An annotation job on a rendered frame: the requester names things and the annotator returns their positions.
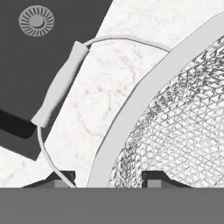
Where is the dark grey sink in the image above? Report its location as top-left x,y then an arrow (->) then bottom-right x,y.
0,0 -> 114,162

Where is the silver mesh colander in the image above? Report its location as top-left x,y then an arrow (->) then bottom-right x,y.
31,11 -> 224,189

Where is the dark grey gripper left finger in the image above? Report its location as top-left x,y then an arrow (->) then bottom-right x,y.
21,170 -> 77,189

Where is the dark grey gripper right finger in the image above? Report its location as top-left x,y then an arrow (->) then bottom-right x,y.
141,171 -> 193,189

